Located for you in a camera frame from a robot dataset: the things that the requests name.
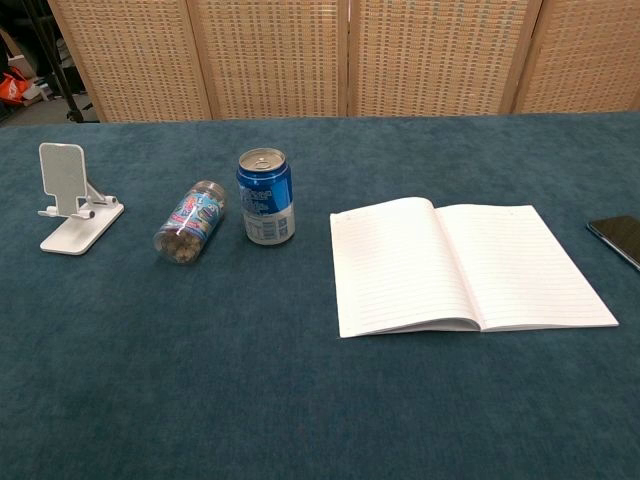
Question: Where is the white lined paper notebook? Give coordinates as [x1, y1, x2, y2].
[329, 196, 620, 340]

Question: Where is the blue soda can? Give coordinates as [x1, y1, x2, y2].
[235, 147, 297, 246]

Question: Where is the clear plastic snack jar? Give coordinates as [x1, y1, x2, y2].
[152, 179, 228, 266]

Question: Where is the teal fabric table cloth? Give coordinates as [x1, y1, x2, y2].
[0, 110, 640, 480]

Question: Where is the woven rattan folding screen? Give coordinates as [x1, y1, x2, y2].
[47, 0, 640, 124]

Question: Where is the white folding phone stand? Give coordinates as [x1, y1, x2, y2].
[37, 142, 126, 257]

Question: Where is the black smartphone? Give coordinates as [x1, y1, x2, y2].
[586, 215, 640, 273]

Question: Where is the black tripod stand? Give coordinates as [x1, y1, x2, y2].
[24, 0, 94, 124]

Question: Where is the orange bag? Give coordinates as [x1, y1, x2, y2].
[0, 67, 32, 105]

